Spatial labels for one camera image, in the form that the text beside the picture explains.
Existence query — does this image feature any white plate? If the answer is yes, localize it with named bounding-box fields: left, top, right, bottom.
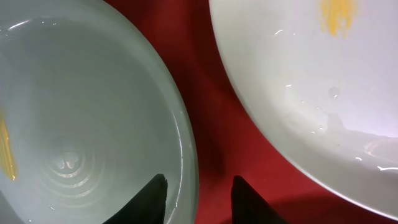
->
left=209, top=0, right=397, bottom=220

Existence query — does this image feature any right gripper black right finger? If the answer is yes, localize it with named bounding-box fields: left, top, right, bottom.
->
left=231, top=175, right=287, bottom=224

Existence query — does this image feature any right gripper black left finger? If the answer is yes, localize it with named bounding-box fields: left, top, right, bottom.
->
left=104, top=174, right=168, bottom=224

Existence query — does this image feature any red plastic tray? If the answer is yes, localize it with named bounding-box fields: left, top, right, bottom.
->
left=108, top=0, right=389, bottom=223

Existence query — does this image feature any pale green plate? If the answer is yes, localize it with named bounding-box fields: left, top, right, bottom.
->
left=1, top=0, right=198, bottom=223

